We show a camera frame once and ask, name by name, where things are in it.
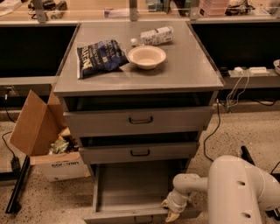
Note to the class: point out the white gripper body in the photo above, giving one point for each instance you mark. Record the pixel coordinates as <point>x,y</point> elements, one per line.
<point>175,204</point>

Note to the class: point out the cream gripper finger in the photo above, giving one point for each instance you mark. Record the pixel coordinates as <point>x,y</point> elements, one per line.
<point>171,216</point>

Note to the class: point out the grey bottom drawer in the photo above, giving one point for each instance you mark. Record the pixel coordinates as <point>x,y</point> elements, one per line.
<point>132,193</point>

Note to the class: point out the grey drawer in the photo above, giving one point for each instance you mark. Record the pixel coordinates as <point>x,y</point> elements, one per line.
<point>132,193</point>
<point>137,152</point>
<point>122,122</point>

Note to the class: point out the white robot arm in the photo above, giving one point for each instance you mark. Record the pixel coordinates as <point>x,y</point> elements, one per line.
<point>237,192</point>

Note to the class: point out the grey middle drawer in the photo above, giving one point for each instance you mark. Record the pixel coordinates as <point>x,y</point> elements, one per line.
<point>137,152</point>

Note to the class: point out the grey top drawer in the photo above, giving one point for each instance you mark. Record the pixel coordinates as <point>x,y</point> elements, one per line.
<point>122,122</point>

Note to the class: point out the grey drawer cabinet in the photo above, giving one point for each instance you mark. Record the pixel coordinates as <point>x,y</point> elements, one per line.
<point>185,79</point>

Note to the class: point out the black table foot right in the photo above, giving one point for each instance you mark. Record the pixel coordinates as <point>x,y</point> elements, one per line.
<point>246,155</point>

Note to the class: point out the black table foot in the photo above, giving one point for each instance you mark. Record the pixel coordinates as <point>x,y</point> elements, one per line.
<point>13,205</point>
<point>246,155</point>

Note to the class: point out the green snack packet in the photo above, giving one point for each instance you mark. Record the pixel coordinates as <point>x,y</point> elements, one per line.
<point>59,146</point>

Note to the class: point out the white power strip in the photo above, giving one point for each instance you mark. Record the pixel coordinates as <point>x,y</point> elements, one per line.
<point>252,71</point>

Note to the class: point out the white paper bowl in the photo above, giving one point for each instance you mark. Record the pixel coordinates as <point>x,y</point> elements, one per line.
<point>146,57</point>

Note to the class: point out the cardboard box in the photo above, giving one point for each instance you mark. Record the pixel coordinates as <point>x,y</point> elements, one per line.
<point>37,127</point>

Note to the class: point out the black table foot left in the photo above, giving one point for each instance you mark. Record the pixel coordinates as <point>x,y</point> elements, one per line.
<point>13,205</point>

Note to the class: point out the blue chip bag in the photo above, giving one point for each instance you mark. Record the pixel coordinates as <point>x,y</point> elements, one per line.
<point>101,57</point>

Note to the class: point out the black power adapter left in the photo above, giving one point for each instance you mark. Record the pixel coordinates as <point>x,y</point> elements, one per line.
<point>15,164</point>

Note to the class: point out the plastic water bottle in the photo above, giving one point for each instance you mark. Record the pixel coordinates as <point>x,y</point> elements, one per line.
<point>154,37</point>

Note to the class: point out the pink plastic bin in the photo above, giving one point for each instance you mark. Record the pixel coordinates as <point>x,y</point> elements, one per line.
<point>212,8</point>

